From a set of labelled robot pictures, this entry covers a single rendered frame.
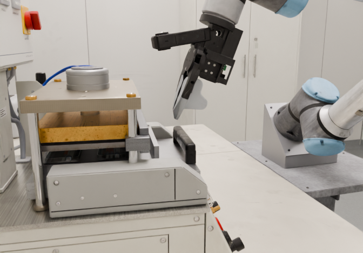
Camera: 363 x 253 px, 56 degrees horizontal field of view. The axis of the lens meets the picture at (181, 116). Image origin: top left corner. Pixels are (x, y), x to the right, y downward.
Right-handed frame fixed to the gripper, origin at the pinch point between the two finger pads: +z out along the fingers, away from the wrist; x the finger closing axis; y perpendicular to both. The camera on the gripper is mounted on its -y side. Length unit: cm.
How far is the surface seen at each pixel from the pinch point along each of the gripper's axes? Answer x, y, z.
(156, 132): 11.4, 0.1, 7.4
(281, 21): 215, 112, -75
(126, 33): 245, -9, -20
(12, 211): -12.5, -22.6, 21.7
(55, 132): -10.2, -20.0, 7.8
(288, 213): 9.2, 40.8, 17.7
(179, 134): 0.2, 2.6, 4.2
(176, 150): 1.3, 3.6, 7.8
